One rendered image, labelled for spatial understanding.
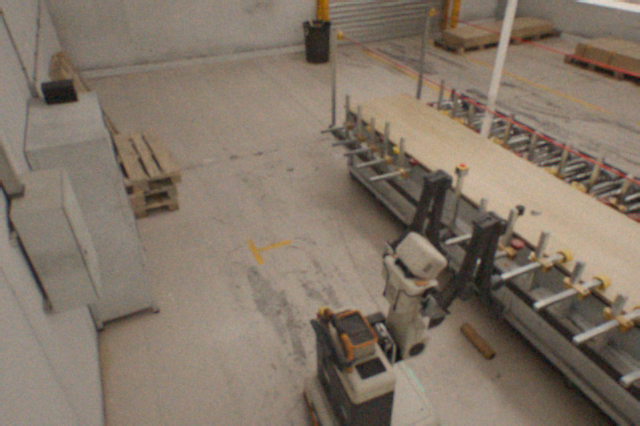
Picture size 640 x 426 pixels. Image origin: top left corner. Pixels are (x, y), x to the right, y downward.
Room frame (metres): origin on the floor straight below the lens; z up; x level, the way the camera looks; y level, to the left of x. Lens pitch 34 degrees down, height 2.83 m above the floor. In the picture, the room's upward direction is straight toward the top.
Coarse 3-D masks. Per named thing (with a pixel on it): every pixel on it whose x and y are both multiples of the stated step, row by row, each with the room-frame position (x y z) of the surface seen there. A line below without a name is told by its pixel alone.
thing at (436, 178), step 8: (440, 168) 2.14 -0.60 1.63; (424, 176) 2.09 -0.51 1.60; (432, 176) 2.08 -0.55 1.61; (440, 176) 2.07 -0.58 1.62; (448, 176) 2.07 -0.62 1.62; (424, 184) 2.08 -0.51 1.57; (432, 184) 2.03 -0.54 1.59; (440, 184) 2.05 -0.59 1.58; (424, 192) 2.06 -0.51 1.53; (432, 192) 2.05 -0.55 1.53; (424, 200) 2.04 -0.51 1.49; (424, 208) 2.04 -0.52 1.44; (416, 216) 2.05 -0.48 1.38; (424, 216) 2.04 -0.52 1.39; (408, 224) 2.10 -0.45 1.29; (416, 224) 2.03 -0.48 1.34; (416, 232) 2.02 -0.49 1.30
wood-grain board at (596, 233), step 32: (384, 128) 4.24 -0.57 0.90; (416, 128) 4.22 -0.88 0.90; (448, 128) 4.21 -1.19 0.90; (448, 160) 3.56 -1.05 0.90; (480, 160) 3.56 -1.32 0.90; (512, 160) 3.55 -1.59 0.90; (480, 192) 3.04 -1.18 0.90; (512, 192) 3.04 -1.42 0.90; (544, 192) 3.03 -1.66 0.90; (576, 192) 3.03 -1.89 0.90; (544, 224) 2.62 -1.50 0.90; (576, 224) 2.62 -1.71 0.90; (608, 224) 2.62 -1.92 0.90; (544, 256) 2.31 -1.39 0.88; (576, 256) 2.28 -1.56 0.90; (608, 256) 2.28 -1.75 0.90; (608, 288) 2.00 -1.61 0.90
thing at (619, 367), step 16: (352, 144) 4.29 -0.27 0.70; (368, 160) 3.97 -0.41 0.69; (400, 192) 3.45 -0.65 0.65; (416, 192) 3.37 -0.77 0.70; (512, 288) 2.25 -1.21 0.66; (528, 304) 2.13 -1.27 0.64; (560, 320) 1.94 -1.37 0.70; (576, 336) 1.83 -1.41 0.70; (592, 352) 1.73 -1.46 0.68; (608, 352) 1.72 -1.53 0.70; (608, 368) 1.64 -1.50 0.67; (624, 368) 1.62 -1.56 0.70
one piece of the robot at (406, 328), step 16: (384, 272) 1.85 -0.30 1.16; (400, 272) 1.76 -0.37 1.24; (400, 288) 1.71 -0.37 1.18; (416, 288) 1.66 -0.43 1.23; (432, 288) 1.67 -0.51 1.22; (400, 304) 1.69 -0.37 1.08; (416, 304) 1.65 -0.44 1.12; (400, 320) 1.75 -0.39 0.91; (416, 320) 1.75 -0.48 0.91; (400, 336) 1.73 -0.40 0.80; (416, 336) 1.70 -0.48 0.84; (400, 352) 1.70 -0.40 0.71; (416, 352) 1.70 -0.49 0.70
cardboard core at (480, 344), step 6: (468, 324) 2.47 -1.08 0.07; (462, 330) 2.43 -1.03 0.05; (468, 330) 2.41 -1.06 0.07; (474, 330) 2.41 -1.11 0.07; (468, 336) 2.37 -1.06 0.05; (474, 336) 2.35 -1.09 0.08; (480, 336) 2.36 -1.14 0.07; (474, 342) 2.32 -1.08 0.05; (480, 342) 2.30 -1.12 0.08; (480, 348) 2.26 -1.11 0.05; (486, 348) 2.24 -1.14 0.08; (486, 354) 2.21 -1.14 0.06; (492, 354) 2.23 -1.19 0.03
